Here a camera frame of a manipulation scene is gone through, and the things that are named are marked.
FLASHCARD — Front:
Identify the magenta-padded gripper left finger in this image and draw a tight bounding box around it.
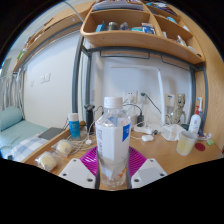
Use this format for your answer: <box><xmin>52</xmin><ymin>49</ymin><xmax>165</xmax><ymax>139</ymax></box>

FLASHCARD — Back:
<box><xmin>58</xmin><ymin>145</ymin><xmax>101</xmax><ymax>190</ymax></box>

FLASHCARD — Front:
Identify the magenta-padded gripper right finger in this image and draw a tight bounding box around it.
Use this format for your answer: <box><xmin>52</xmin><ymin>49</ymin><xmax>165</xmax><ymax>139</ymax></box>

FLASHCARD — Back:
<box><xmin>125</xmin><ymin>146</ymin><xmax>168</xmax><ymax>190</ymax></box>

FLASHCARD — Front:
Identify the clear water bottle white cap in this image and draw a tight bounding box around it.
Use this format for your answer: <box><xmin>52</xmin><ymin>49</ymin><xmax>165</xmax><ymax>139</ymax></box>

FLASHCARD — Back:
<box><xmin>95</xmin><ymin>96</ymin><xmax>132</xmax><ymax>188</ymax></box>

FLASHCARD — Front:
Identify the wrapped round bun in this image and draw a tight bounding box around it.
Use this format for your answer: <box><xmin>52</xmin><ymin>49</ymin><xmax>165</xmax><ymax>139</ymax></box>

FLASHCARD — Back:
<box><xmin>52</xmin><ymin>139</ymin><xmax>75</xmax><ymax>158</ymax></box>
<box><xmin>34</xmin><ymin>150</ymin><xmax>59</xmax><ymax>173</ymax></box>

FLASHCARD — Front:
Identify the white earbuds case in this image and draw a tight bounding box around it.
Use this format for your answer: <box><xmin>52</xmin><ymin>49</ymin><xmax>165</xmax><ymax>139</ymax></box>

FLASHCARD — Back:
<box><xmin>141</xmin><ymin>134</ymin><xmax>155</xmax><ymax>143</ymax></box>

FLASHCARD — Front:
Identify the white power strip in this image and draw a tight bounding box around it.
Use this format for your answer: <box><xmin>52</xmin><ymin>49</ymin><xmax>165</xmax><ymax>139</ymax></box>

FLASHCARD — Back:
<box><xmin>133</xmin><ymin>123</ymin><xmax>155</xmax><ymax>134</ymax></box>

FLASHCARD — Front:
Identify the blue tube white cap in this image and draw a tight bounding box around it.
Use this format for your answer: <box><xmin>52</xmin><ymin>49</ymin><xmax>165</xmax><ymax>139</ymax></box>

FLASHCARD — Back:
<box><xmin>67</xmin><ymin>112</ymin><xmax>82</xmax><ymax>141</ymax></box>

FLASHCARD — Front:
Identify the white tissue pack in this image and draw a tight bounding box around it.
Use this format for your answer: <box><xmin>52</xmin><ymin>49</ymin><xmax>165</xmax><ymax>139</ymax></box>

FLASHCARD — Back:
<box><xmin>160</xmin><ymin>123</ymin><xmax>186</xmax><ymax>142</ymax></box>

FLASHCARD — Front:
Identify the pale yellow plastic cup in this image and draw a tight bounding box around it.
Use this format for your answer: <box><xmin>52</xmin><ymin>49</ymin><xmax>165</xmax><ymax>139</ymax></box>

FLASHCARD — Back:
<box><xmin>175</xmin><ymin>130</ymin><xmax>198</xmax><ymax>157</ymax></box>

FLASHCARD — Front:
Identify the dark grey tablet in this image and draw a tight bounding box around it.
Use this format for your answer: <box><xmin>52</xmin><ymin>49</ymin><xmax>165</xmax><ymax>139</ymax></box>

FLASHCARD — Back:
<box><xmin>37</xmin><ymin>126</ymin><xmax>66</xmax><ymax>141</ymax></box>

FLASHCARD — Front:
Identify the black charger block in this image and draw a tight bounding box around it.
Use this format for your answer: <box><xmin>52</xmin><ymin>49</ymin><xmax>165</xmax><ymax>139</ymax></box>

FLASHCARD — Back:
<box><xmin>136</xmin><ymin>114</ymin><xmax>145</xmax><ymax>127</ymax></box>

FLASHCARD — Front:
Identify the white charger block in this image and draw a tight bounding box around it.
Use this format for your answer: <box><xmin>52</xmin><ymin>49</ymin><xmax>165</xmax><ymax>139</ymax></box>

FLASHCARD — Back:
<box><xmin>129</xmin><ymin>113</ymin><xmax>138</xmax><ymax>127</ymax></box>

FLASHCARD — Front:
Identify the blue checkered blanket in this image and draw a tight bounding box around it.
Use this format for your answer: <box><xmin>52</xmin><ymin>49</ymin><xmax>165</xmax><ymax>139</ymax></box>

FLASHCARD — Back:
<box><xmin>8</xmin><ymin>135</ymin><xmax>49</xmax><ymax>163</ymax></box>

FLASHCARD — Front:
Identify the black cylindrical shaver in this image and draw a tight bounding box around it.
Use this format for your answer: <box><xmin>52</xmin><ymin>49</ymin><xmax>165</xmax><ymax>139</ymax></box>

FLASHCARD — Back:
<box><xmin>83</xmin><ymin>103</ymin><xmax>96</xmax><ymax>125</ymax></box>

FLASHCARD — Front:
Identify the white pump bottle red nozzle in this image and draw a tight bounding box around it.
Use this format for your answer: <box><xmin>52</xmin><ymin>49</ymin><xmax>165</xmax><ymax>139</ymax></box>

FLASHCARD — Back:
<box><xmin>188</xmin><ymin>105</ymin><xmax>202</xmax><ymax>135</ymax></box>

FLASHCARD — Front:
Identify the brown tree figurine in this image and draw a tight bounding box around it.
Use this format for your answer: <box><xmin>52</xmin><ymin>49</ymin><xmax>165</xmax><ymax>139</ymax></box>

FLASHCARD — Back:
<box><xmin>168</xmin><ymin>93</ymin><xmax>188</xmax><ymax>125</ymax></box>

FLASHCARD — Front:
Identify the white desk lamp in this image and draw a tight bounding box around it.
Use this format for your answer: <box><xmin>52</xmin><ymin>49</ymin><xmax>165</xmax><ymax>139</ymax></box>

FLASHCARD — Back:
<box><xmin>109</xmin><ymin>64</ymin><xmax>166</xmax><ymax>126</ymax></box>

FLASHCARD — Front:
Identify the teal pillow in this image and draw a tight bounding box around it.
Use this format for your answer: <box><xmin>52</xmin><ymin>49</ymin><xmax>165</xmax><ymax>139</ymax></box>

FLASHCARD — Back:
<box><xmin>0</xmin><ymin>105</ymin><xmax>24</xmax><ymax>132</ymax></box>

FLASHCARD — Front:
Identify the wooden shelf unit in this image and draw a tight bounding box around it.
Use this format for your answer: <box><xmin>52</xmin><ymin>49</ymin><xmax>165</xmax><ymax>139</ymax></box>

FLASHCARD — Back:
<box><xmin>80</xmin><ymin>0</ymin><xmax>206</xmax><ymax>65</ymax></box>

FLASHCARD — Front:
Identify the black power cable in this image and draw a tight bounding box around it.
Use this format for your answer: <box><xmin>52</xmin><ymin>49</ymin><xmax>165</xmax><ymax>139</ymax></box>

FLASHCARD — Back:
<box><xmin>140</xmin><ymin>92</ymin><xmax>171</xmax><ymax>123</ymax></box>

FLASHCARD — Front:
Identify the white wall socket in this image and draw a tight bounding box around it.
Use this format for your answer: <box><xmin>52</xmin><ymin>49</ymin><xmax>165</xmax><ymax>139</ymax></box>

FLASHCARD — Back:
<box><xmin>123</xmin><ymin>89</ymin><xmax>151</xmax><ymax>104</ymax></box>

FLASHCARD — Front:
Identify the grey metal bed frame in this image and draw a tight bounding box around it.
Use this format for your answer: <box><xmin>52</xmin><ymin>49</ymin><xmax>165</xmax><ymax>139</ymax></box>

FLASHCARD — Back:
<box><xmin>71</xmin><ymin>34</ymin><xmax>209</xmax><ymax>134</ymax></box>

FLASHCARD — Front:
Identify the white light switch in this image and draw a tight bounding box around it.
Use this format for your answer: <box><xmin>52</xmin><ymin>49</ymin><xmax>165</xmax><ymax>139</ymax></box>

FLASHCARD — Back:
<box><xmin>39</xmin><ymin>72</ymin><xmax>52</xmax><ymax>84</ymax></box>

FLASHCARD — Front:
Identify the wooden bunk bed rail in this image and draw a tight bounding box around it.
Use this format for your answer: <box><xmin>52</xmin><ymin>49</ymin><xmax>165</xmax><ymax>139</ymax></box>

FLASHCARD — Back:
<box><xmin>12</xmin><ymin>1</ymin><xmax>91</xmax><ymax>73</ymax></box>

